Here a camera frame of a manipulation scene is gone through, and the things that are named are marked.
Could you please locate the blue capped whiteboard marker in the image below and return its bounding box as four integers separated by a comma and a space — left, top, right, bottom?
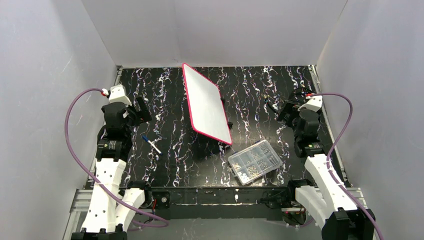
142, 135, 163, 156

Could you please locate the pink framed whiteboard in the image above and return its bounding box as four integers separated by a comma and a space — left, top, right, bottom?
182, 63, 233, 145

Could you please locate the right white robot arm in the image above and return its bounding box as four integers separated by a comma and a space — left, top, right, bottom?
276, 87, 384, 240

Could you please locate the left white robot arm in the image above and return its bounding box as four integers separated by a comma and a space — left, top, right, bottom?
71, 96, 152, 240

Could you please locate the clear plastic parts organizer box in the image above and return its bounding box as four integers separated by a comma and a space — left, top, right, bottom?
227, 140, 283, 186

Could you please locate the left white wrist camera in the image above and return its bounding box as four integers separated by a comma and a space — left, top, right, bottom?
100, 84, 132, 106

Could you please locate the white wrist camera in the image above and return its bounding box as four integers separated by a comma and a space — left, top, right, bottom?
100, 84, 132, 106
297, 93, 323, 113

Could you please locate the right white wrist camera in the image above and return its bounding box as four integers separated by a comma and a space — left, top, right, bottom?
297, 93, 323, 113

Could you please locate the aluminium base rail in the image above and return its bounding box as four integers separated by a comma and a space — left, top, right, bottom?
62, 187, 379, 240

